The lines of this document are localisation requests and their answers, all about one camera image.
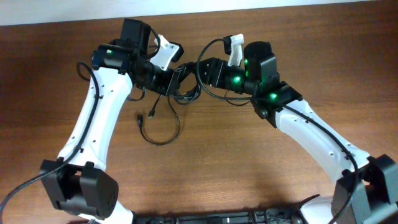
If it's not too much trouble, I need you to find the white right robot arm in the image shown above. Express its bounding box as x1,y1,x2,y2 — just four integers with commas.
195,42,397,223

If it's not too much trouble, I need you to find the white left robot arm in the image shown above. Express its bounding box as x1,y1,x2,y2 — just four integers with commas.
40,19,183,223

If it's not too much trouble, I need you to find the black right camera cable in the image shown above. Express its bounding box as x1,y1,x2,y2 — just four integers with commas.
195,37,252,106

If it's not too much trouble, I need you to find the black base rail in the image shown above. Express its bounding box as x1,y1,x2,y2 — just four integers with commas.
132,208,305,224

